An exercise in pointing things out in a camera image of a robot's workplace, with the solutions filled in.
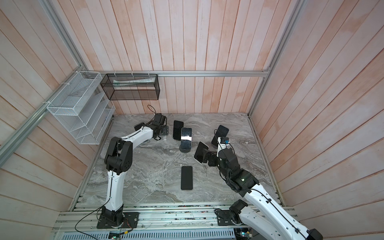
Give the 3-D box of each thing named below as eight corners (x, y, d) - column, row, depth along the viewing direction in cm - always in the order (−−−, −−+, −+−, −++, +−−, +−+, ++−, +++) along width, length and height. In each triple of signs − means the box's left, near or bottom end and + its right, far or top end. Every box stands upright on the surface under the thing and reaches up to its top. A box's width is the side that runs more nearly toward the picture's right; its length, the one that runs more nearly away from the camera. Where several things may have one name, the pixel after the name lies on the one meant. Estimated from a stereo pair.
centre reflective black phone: (181, 151, 101) (180, 141, 91) (182, 138, 108) (181, 127, 98) (191, 151, 101) (191, 141, 91) (191, 138, 108) (191, 127, 98)
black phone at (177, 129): (173, 144, 104) (172, 132, 94) (174, 132, 111) (173, 120, 101) (183, 144, 104) (182, 132, 94) (183, 132, 111) (182, 120, 101)
